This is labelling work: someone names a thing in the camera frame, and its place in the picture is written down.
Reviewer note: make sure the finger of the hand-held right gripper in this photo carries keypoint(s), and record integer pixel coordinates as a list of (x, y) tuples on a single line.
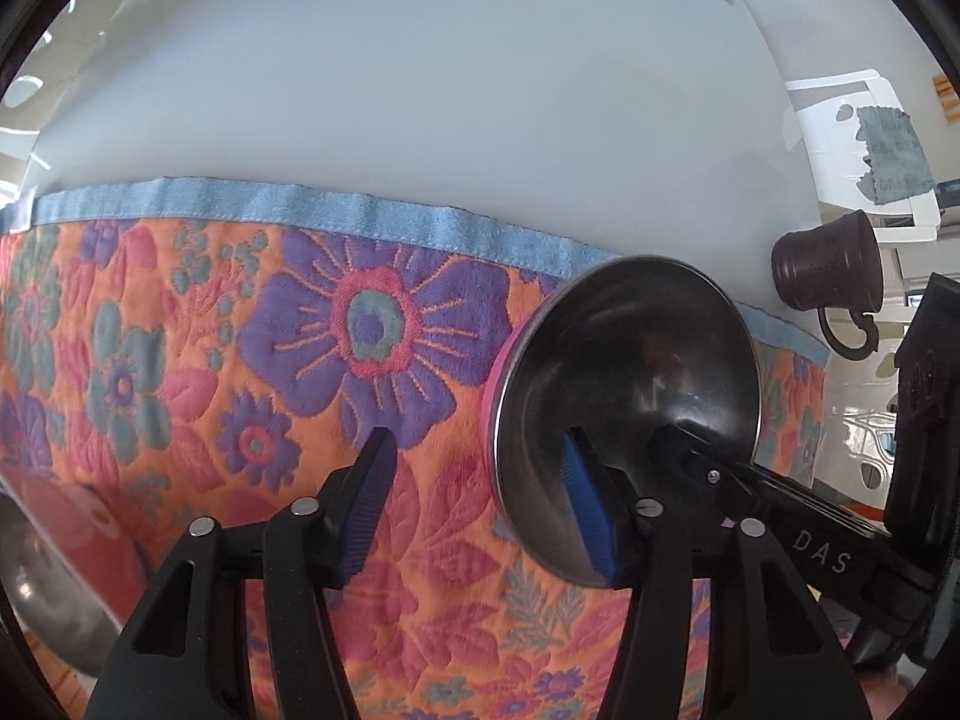
[(697, 465)]

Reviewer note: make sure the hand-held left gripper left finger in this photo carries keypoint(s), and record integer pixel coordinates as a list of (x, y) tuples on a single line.
[(360, 510)]

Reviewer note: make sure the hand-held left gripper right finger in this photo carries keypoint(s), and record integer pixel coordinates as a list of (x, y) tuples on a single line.
[(585, 510)]

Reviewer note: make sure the pink steel bowl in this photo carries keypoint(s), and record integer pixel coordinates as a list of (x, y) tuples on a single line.
[(637, 330)]

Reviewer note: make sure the white chair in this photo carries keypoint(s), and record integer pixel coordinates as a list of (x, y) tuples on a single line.
[(825, 142), (862, 435)]

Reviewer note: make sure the brown metal mug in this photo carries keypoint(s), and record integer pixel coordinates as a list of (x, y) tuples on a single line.
[(825, 262)]

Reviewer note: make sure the orange floral tablecloth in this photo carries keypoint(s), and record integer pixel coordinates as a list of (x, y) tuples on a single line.
[(225, 390)]

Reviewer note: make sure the grey cloth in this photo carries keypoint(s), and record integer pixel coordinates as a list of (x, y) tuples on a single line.
[(892, 157)]

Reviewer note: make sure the pink cartoon bowl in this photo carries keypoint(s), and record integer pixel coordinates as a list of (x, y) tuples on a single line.
[(67, 592)]

